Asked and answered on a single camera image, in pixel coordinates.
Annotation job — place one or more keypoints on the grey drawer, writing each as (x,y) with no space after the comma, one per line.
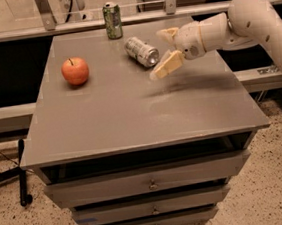
(146,180)
(188,216)
(151,206)

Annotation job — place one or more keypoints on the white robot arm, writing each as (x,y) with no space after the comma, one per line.
(259,199)

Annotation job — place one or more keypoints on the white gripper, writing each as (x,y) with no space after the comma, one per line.
(189,40)

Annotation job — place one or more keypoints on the bottom grey drawer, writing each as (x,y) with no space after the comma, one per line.
(188,216)

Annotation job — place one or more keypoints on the top grey drawer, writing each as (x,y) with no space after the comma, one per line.
(146,180)

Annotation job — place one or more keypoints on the black tripod stand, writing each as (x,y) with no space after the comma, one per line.
(25,198)

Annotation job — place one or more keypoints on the grey drawer cabinet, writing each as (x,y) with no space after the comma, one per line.
(121,120)

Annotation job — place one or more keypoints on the white green 7up can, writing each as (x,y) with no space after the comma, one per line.
(144,53)

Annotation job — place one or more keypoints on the grey metal railing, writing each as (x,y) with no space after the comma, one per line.
(121,16)

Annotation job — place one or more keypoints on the green soda can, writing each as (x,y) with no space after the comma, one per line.
(112,20)

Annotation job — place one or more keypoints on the red apple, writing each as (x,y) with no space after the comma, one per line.
(75,71)

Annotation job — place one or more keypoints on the middle grey drawer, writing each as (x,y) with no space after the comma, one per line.
(151,206)

